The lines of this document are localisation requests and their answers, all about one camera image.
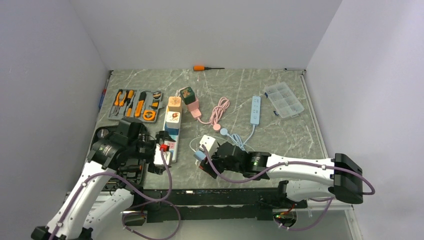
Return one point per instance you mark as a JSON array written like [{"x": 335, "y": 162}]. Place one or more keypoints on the light blue power strip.
[{"x": 255, "y": 111}]

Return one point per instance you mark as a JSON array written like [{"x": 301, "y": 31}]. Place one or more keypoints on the white cube adapter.
[{"x": 173, "y": 120}]

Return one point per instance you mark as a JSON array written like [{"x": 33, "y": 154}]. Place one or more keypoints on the clear plastic screw organizer box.
[{"x": 283, "y": 99}]

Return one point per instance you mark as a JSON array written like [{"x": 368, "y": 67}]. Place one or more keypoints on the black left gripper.
[{"x": 161, "y": 136}]

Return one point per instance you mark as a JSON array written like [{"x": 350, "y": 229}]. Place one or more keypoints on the orange handled pliers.
[{"x": 122, "y": 102}]

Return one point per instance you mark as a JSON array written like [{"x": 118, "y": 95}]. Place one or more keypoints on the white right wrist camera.
[{"x": 210, "y": 143}]

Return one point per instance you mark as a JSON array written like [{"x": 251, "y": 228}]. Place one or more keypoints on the orange utility knife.
[{"x": 139, "y": 108}]

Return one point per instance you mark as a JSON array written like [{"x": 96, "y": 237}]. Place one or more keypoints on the orange wooden cube adapter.
[{"x": 175, "y": 104}]

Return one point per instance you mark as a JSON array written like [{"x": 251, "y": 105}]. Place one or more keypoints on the pink power strip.
[{"x": 194, "y": 109}]

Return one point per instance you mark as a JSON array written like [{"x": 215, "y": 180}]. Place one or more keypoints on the orange handled screwdriver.
[{"x": 201, "y": 68}]

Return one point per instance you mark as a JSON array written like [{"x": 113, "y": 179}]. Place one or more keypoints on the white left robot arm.
[{"x": 101, "y": 192}]

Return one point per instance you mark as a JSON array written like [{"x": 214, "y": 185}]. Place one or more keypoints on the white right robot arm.
[{"x": 338, "y": 177}]

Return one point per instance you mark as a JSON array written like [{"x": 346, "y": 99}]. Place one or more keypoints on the orange tape measure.
[{"x": 149, "y": 115}]

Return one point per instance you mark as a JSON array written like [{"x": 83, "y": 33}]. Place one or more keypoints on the light blue cube adapter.
[{"x": 199, "y": 155}]

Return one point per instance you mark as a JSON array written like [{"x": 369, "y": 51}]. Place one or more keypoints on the dark green cube adapter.
[{"x": 187, "y": 94}]

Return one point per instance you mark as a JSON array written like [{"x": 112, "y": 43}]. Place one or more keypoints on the white long power strip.
[{"x": 173, "y": 143}]

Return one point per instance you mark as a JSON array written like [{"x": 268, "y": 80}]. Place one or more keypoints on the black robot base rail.
[{"x": 258, "y": 203}]

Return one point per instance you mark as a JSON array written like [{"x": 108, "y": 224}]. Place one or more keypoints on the grey tool tray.
[{"x": 153, "y": 100}]

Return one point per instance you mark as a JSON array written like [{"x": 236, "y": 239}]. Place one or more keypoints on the black open tool case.
[{"x": 108, "y": 148}]

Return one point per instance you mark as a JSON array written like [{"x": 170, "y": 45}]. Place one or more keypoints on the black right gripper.
[{"x": 213, "y": 159}]

